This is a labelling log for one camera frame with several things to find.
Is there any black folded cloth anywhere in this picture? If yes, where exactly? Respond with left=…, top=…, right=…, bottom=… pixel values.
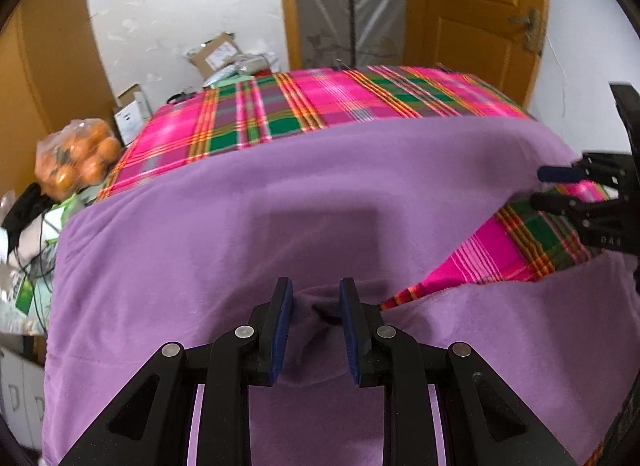
left=1, top=182, right=54, bottom=251

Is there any wooden wardrobe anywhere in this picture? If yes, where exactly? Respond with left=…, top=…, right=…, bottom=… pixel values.
left=1, top=0, right=115, bottom=192

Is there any purple knit sweater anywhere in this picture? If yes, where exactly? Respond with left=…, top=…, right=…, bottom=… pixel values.
left=42, top=117, right=639, bottom=465

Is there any pink plaid bed cover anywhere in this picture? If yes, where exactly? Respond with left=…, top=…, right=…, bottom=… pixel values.
left=94, top=64, right=622, bottom=466

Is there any grey drawer cabinet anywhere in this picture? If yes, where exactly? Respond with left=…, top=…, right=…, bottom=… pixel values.
left=1, top=348, right=44, bottom=452

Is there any bag of oranges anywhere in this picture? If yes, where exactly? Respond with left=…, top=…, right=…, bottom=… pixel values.
left=35, top=119, right=124, bottom=201

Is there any cardboard box with label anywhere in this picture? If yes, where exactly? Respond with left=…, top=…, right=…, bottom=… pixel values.
left=186, top=32, right=242, bottom=79

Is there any plastic covered doorway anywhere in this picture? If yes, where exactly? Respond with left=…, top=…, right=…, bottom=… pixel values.
left=296, top=0, right=406, bottom=69

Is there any wooden door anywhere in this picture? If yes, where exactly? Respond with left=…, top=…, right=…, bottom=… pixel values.
left=402, top=0, right=549, bottom=106

